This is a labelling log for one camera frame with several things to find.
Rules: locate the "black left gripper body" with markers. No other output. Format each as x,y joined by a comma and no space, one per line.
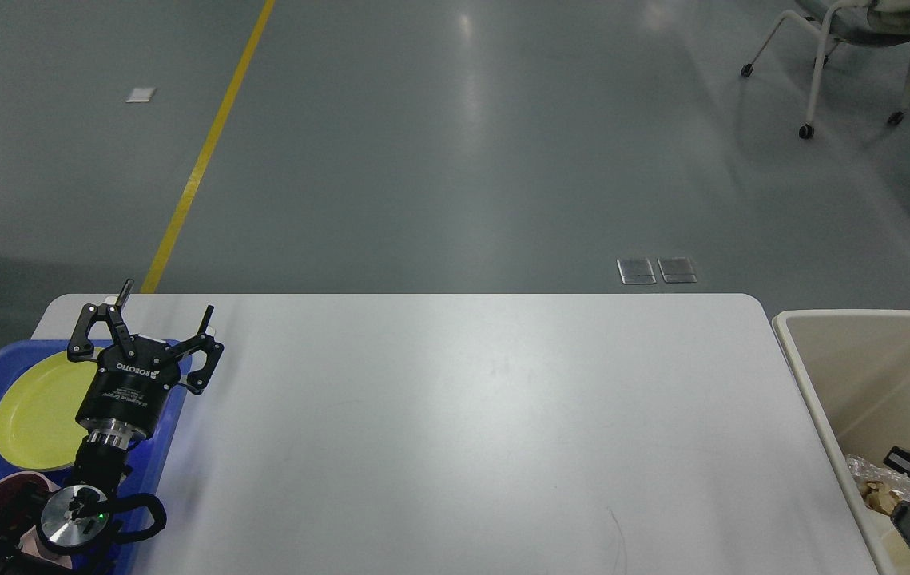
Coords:
131,390

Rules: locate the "aluminium foil tray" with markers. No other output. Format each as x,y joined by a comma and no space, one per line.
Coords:
861,469

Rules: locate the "brown paper ball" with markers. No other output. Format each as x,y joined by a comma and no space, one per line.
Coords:
884,495

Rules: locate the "yellow plastic plate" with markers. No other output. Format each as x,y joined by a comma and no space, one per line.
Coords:
38,425

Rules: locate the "pink mug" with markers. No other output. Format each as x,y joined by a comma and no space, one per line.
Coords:
18,522

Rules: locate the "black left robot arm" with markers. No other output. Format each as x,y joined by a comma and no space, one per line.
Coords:
75,528

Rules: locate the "beige plastic bin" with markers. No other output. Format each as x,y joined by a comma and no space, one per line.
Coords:
853,370

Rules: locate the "white floor marker tag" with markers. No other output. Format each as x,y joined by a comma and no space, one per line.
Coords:
141,95

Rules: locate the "right metal floor plate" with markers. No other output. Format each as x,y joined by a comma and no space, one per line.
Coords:
678,270

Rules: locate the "metal floor plate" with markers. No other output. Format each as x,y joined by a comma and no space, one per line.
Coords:
678,270
636,271

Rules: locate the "left metal floor plate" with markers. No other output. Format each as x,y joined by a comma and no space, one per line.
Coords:
636,271

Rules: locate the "white framed office chair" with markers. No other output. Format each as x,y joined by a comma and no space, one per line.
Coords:
878,24

